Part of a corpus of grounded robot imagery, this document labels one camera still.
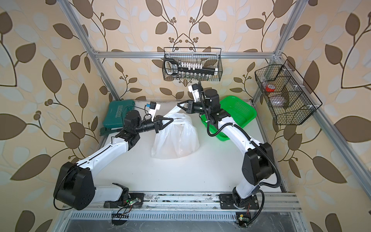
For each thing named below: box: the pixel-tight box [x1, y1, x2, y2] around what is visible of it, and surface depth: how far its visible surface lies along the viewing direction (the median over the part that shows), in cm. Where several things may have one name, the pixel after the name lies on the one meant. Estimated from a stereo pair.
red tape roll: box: [265, 84, 276, 93], surface depth 84 cm
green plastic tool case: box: [102, 99, 136, 128], surface depth 110 cm
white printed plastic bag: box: [151, 104, 200, 160], surface depth 80 cm
